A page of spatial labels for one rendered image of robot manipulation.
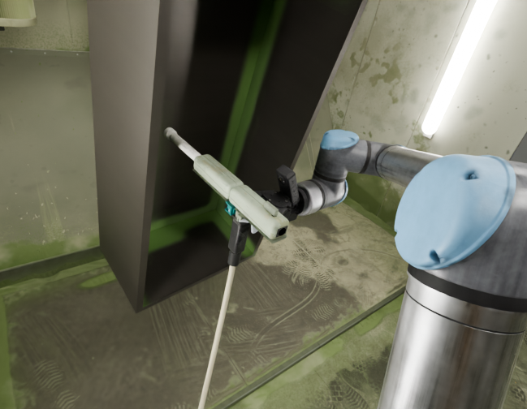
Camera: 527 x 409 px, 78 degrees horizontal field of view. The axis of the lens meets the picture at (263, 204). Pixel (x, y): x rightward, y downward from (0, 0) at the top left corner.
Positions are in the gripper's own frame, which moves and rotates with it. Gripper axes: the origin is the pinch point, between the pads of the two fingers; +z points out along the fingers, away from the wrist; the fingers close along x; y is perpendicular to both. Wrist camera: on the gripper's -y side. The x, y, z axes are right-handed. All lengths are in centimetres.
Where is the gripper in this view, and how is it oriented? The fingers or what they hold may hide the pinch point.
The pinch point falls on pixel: (239, 211)
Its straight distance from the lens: 73.3
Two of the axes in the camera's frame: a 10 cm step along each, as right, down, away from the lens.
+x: -6.3, -5.5, 5.5
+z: -7.5, 2.2, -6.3
